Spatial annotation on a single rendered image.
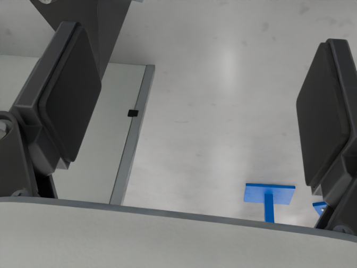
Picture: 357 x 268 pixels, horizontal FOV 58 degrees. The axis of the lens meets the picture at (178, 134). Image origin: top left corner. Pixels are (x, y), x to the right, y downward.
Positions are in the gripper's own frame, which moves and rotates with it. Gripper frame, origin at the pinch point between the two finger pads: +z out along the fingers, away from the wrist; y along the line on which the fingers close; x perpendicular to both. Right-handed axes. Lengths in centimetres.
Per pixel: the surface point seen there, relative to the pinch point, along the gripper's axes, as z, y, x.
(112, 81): 127, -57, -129
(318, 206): 139, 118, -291
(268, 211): 121, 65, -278
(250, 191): 140, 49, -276
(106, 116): 99, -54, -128
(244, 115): 143, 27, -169
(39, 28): 143, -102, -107
